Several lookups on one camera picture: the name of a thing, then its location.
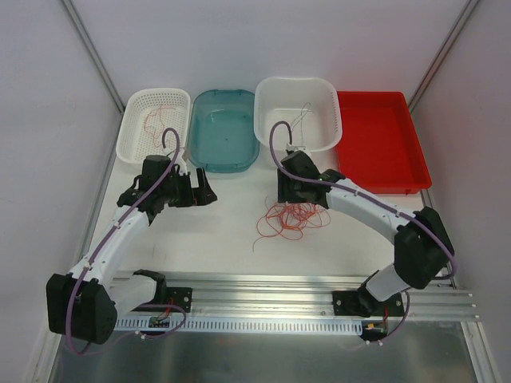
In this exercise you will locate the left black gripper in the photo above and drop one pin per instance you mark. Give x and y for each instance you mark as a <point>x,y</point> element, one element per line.
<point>192,191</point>

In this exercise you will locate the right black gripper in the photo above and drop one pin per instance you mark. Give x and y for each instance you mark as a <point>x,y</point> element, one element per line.
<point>295,193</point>

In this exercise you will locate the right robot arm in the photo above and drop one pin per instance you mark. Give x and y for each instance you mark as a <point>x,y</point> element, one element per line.
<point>422,247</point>

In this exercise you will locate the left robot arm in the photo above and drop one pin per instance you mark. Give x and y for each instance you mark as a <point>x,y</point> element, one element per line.
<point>83,304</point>

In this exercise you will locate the teal transparent plastic bin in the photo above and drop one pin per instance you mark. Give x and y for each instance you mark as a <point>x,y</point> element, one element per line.
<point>221,136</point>

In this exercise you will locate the white plastic tub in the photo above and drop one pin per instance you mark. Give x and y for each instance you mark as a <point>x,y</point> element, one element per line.
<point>309,105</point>

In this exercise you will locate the red plastic tray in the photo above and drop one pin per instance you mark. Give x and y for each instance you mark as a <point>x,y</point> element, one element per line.
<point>379,149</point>

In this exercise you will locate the white perforated basket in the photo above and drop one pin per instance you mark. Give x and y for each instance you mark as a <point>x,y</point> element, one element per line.
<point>154,119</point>

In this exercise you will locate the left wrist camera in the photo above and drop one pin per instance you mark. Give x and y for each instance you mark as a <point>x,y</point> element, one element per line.
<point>181,159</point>

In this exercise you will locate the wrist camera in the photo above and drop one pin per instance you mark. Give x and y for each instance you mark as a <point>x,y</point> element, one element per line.
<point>181,159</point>
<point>293,148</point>

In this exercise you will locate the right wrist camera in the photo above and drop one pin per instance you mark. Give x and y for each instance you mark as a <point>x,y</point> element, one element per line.
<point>293,148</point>

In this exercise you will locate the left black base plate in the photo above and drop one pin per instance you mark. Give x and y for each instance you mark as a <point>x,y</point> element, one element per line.
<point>178,296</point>

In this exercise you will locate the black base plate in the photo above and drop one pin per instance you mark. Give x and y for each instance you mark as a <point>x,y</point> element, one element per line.
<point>178,296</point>
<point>351,303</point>

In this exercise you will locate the aluminium mounting rail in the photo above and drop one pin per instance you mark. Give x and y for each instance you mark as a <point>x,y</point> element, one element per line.
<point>284,296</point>

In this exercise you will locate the white slotted cable duct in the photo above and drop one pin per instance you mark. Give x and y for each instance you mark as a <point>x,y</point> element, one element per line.
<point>241,325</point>

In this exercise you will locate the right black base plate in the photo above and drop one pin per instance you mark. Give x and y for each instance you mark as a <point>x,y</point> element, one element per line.
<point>351,303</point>

